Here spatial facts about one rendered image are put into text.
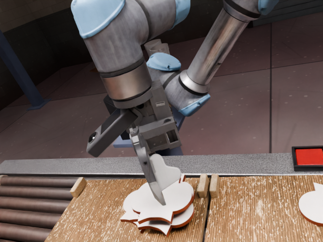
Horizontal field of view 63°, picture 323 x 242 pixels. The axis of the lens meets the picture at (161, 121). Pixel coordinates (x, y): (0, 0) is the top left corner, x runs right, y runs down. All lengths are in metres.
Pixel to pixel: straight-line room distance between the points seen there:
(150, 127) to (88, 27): 0.18
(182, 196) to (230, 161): 0.23
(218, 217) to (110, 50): 0.43
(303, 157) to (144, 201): 0.41
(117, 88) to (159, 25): 0.12
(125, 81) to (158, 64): 0.54
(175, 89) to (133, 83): 0.53
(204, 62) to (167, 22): 0.41
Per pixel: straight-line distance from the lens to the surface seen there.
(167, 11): 0.44
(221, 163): 0.77
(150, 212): 0.59
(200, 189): 0.65
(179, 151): 1.19
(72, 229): 0.77
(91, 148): 0.47
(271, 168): 0.74
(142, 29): 0.40
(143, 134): 0.44
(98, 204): 0.78
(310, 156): 0.75
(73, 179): 0.96
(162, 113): 0.44
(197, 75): 0.86
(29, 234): 0.89
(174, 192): 0.60
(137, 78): 0.40
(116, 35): 0.38
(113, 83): 0.40
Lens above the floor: 1.43
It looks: 30 degrees down
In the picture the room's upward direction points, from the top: 20 degrees counter-clockwise
